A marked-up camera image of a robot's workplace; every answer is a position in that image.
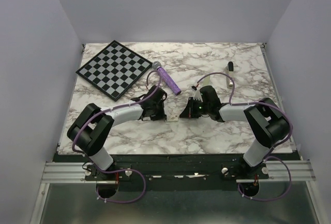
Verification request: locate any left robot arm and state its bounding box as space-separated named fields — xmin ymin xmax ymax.
xmin=67 ymin=85 xmax=168 ymax=180

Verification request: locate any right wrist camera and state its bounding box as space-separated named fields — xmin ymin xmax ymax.
xmin=193 ymin=89 xmax=203 ymax=102

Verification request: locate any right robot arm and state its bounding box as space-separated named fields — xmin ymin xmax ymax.
xmin=179 ymin=85 xmax=292 ymax=178

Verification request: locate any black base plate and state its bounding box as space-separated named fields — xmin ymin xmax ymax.
xmin=53 ymin=154 xmax=268 ymax=196

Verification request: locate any grey green stapler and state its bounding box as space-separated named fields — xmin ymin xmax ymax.
xmin=202 ymin=76 xmax=210 ymax=86

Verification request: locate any purple glitter microphone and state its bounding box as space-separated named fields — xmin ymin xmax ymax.
xmin=152 ymin=61 xmax=182 ymax=96

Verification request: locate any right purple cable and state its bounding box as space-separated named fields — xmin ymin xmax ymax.
xmin=191 ymin=71 xmax=294 ymax=201

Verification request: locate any black grey chessboard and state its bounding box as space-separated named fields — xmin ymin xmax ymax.
xmin=76 ymin=40 xmax=152 ymax=101

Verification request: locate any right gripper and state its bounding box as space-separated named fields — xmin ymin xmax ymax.
xmin=179 ymin=96 xmax=210 ymax=118

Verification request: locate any aluminium frame rail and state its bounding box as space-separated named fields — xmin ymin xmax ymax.
xmin=31 ymin=162 xmax=319 ymax=223

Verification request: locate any small staple box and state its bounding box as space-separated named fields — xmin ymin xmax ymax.
xmin=166 ymin=114 xmax=179 ymax=122

